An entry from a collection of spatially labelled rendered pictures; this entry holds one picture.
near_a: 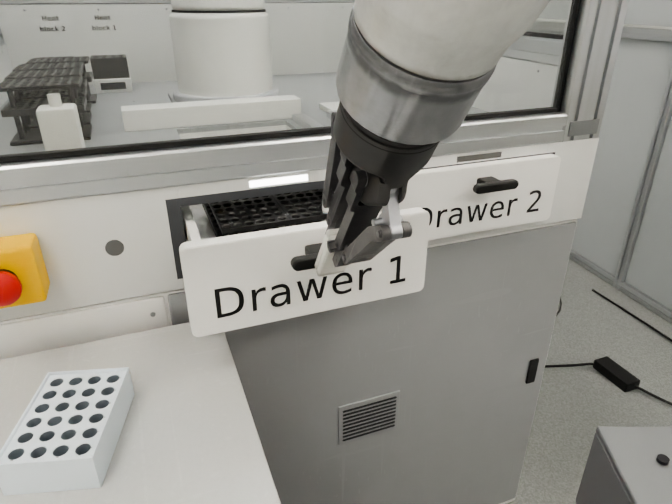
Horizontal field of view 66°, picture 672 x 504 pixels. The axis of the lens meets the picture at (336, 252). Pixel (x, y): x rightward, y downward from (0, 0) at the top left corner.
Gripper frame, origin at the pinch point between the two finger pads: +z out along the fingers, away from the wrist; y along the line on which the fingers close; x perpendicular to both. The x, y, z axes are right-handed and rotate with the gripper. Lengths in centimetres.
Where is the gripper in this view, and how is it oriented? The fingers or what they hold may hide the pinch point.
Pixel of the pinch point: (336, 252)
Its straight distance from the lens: 52.1
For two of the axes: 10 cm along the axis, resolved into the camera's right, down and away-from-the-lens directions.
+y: -3.0, -8.5, 4.3
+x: -9.3, 1.6, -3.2
